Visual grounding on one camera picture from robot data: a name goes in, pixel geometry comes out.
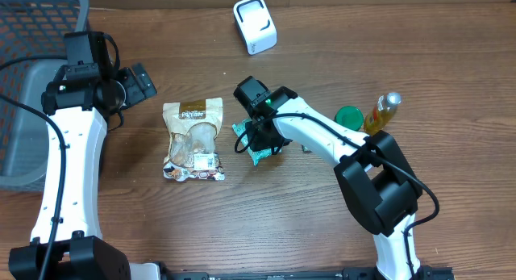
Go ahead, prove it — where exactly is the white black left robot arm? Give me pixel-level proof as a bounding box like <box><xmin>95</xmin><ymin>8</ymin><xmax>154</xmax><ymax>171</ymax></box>
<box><xmin>8</xmin><ymin>64</ymin><xmax>162</xmax><ymax>279</ymax></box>

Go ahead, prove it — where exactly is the green lidded cup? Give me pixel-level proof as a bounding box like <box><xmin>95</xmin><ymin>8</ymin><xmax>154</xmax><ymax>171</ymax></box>
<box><xmin>334</xmin><ymin>106</ymin><xmax>364</xmax><ymax>131</ymax></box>

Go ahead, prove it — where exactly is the teal snack bar wrapper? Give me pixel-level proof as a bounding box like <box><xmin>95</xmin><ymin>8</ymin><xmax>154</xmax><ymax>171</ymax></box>
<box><xmin>232</xmin><ymin>119</ymin><xmax>282</xmax><ymax>165</ymax></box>

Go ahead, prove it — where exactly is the brown Pantree snack pouch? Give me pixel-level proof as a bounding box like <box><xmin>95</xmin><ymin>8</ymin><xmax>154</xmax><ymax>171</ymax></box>
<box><xmin>162</xmin><ymin>98</ymin><xmax>225</xmax><ymax>182</ymax></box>

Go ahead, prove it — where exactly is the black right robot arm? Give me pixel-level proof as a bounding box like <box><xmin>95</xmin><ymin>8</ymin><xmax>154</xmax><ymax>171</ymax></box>
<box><xmin>234</xmin><ymin>81</ymin><xmax>422</xmax><ymax>279</ymax></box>

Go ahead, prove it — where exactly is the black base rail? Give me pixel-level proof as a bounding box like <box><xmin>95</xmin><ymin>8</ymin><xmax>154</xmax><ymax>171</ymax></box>
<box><xmin>160</xmin><ymin>265</ymin><xmax>456</xmax><ymax>280</ymax></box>

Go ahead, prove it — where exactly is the yellow oil bottle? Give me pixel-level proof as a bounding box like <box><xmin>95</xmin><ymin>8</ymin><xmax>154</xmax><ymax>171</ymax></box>
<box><xmin>364</xmin><ymin>92</ymin><xmax>402</xmax><ymax>136</ymax></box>

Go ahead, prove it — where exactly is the grey plastic mesh basket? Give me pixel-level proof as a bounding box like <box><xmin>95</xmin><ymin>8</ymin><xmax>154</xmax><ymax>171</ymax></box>
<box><xmin>1</xmin><ymin>0</ymin><xmax>89</xmax><ymax>191</ymax></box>

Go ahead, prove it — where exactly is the white barcode scanner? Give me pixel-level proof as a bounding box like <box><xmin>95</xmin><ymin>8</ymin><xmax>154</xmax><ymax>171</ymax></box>
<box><xmin>233</xmin><ymin>0</ymin><xmax>277</xmax><ymax>56</ymax></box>

